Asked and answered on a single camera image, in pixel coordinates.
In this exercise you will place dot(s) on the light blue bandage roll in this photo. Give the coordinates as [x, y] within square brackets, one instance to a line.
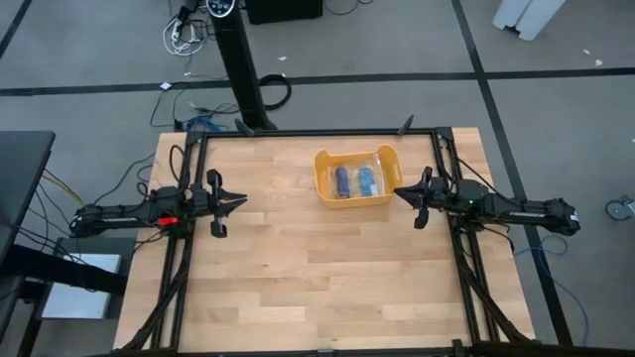
[366, 181]

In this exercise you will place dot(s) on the yellow plastic bin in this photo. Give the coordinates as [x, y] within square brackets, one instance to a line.
[347, 202]

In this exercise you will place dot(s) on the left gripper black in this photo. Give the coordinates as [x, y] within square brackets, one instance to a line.
[203, 203]

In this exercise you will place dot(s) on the black tower fan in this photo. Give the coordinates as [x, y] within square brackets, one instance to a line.
[238, 59]

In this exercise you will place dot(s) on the dark blue elastic bandage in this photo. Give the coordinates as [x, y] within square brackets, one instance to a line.
[342, 182]

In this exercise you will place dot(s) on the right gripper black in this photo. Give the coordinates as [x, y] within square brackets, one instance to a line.
[437, 194]

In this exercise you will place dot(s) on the red tape tag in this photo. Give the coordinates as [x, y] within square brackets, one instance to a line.
[168, 221]

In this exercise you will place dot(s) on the black spring clamp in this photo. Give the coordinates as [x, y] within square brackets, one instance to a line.
[407, 124]
[244, 127]

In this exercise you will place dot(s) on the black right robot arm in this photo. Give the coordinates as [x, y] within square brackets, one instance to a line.
[516, 213]

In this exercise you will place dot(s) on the black side desk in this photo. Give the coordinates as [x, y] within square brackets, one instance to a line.
[20, 173]

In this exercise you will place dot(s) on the black computer case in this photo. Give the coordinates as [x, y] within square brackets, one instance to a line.
[283, 10]

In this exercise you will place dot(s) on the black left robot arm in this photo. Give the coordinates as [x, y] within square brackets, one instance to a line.
[124, 213]

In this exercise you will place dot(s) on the grey caster wheel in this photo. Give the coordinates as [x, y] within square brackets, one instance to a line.
[620, 208]

